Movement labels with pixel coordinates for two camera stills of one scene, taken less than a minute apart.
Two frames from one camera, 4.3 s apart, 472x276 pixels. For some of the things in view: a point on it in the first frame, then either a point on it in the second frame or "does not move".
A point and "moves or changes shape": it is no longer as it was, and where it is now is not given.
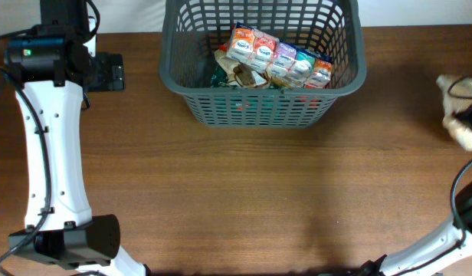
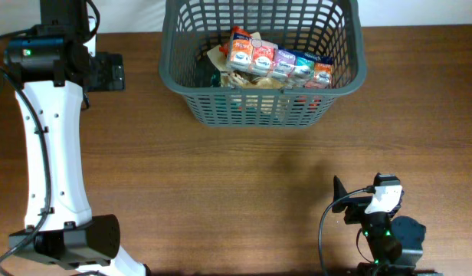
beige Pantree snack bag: [243, 74] → [218, 56]
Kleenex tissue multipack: [278, 58] moves or changes shape
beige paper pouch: [460, 93] → [231, 80]
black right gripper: [470, 116] → [356, 205]
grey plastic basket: [191, 30] does not move
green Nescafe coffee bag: [219, 78] does not move
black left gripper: [106, 71] does not move
